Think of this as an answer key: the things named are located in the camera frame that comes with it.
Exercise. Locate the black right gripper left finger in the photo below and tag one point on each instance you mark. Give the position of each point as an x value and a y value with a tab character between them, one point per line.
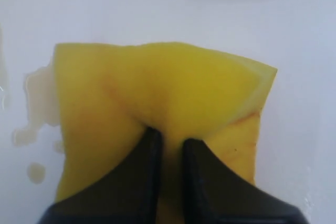
127	194

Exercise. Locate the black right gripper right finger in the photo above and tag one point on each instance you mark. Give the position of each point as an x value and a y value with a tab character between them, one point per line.
213	193

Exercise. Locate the yellow sponge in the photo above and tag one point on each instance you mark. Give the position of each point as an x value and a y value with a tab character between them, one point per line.
108	95

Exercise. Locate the spilled liquid puddle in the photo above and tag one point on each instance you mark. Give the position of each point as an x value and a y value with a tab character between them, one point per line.
42	106

